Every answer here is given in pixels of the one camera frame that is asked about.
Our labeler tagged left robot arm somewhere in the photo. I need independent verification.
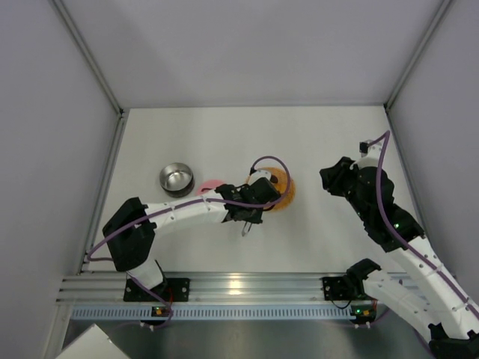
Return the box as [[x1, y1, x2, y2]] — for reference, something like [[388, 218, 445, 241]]
[[103, 177, 281, 289]]

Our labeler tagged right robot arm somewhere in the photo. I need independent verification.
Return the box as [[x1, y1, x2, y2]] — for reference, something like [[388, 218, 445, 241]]
[[319, 157, 478, 358]]

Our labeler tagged white box corner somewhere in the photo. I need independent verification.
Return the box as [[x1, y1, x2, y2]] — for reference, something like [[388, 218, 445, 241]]
[[57, 325, 129, 359]]

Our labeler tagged orange woven plate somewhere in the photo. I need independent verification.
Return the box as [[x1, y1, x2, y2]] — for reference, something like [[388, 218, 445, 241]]
[[259, 167, 296, 212]]

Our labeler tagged pink round lid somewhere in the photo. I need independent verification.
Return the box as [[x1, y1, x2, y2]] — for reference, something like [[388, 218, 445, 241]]
[[196, 179, 224, 195]]

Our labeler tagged steel bowl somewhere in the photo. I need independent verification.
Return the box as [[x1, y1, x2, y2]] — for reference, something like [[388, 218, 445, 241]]
[[159, 162, 195, 198]]

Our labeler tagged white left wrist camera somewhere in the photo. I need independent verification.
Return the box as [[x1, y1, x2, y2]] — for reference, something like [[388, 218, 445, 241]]
[[247, 169, 272, 185]]

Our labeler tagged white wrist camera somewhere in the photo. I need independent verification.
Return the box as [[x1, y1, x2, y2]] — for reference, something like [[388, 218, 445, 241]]
[[356, 139, 384, 169], [247, 169, 272, 185]]

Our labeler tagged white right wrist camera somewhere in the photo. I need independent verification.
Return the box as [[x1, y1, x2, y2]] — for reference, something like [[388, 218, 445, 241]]
[[356, 139, 384, 169]]

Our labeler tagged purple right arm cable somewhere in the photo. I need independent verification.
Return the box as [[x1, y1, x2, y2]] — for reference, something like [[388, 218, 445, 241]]
[[364, 130, 479, 322]]

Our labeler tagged aluminium rail base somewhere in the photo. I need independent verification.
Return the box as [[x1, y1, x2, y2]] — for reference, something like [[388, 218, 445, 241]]
[[55, 271, 424, 304]]

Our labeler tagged slotted cable duct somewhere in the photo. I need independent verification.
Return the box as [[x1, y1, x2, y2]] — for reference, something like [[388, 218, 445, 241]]
[[70, 304, 373, 321]]

